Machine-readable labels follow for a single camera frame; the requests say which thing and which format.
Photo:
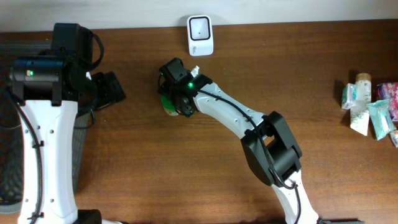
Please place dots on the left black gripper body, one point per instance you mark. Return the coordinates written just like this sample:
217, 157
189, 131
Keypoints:
108, 90

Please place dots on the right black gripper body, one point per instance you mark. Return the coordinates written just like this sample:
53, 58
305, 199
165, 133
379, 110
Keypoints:
174, 91

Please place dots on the green bottle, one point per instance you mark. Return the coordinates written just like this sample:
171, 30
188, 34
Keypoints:
168, 106

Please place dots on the small teal gum pack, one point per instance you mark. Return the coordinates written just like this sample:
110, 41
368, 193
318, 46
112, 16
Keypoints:
348, 96

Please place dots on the white tube with cork cap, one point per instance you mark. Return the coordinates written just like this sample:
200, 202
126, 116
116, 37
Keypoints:
359, 113

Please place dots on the teal wipes packet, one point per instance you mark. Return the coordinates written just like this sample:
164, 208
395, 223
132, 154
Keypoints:
381, 119

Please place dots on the red purple tissue pack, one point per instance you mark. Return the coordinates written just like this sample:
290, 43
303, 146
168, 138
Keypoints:
388, 91

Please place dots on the orange snack packet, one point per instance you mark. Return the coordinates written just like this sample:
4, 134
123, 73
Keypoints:
394, 138

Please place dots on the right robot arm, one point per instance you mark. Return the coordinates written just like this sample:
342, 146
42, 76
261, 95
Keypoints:
271, 150

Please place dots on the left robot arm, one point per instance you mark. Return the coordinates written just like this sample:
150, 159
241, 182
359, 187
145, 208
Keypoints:
50, 91

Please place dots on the white barcode scanner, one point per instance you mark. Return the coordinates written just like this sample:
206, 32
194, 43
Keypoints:
200, 35

